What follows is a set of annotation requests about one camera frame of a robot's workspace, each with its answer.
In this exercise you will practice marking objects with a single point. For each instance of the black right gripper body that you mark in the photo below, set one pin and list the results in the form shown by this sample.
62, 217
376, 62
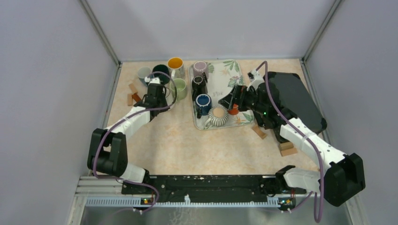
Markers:
251, 101

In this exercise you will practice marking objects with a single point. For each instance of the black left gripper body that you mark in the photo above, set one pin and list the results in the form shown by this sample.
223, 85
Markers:
162, 101

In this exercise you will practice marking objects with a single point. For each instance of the small orange cup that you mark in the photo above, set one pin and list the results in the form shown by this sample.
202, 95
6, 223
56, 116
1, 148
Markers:
234, 110

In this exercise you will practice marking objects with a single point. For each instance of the dark green mug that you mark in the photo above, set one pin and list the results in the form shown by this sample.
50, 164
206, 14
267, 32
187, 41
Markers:
162, 72

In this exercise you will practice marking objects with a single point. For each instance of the grey striped mug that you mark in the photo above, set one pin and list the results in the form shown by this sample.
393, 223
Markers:
217, 117

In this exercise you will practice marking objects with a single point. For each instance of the light green mug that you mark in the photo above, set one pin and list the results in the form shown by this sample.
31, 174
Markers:
179, 89

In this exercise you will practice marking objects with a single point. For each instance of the light blue dotted mug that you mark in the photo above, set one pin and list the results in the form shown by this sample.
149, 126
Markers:
142, 73

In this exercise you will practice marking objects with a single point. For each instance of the white ribbed mug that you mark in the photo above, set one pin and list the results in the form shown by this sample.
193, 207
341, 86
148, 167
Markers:
162, 98

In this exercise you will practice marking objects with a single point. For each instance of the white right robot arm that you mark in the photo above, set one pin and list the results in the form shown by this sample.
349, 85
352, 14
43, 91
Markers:
340, 176

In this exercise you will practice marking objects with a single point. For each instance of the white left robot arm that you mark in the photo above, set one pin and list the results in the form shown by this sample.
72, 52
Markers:
108, 146

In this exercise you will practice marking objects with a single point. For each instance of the navy blue mug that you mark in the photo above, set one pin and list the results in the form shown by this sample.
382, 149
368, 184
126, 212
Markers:
203, 104

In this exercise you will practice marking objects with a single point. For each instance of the black octagonal mug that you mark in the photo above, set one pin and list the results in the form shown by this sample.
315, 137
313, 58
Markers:
199, 86

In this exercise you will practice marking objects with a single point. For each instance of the lilac mug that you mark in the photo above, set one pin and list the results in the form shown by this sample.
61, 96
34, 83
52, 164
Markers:
200, 67

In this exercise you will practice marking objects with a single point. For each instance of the reddish brown wooden block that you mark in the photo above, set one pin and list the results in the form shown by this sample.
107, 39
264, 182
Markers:
136, 97

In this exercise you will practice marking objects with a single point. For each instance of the tan wooden block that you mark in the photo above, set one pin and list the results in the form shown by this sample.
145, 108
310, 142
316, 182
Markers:
133, 88

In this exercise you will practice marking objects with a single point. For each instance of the black poker chip case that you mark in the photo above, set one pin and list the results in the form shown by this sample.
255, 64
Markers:
288, 91

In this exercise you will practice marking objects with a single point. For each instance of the light wooden block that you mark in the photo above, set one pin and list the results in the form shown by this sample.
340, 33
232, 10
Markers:
259, 132

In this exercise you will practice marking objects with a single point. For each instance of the stacked wooden blocks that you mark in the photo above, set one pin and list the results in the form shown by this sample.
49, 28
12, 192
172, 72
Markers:
287, 149

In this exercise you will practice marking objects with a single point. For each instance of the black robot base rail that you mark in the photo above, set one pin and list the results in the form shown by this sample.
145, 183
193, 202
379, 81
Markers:
211, 188

